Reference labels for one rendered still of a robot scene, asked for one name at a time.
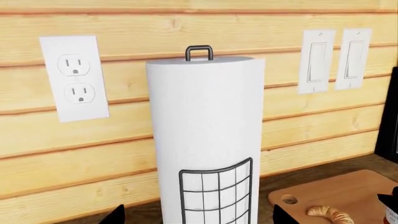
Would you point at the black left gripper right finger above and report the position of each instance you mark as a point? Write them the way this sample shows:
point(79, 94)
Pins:
point(280, 216)

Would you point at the black appliance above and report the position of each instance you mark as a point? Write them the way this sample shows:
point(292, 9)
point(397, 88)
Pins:
point(388, 116)

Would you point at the white double wall outlet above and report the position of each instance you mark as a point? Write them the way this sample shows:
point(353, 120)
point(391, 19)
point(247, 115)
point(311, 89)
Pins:
point(74, 78)

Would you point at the white paper towel roll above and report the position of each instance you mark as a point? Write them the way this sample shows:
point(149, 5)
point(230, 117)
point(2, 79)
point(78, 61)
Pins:
point(205, 112)

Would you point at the jam jar with black lid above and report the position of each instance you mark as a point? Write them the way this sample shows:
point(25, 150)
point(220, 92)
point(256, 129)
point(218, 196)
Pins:
point(389, 207)

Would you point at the wooden cutting board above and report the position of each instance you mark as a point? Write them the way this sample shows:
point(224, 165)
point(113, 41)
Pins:
point(339, 191)

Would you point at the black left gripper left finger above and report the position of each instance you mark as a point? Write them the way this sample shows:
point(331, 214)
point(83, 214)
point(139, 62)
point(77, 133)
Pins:
point(117, 215)

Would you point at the golden brown croissant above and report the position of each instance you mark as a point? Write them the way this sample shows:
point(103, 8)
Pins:
point(326, 211)

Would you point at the white rocker light switch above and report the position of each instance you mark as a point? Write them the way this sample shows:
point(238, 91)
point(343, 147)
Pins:
point(316, 61)
point(353, 59)

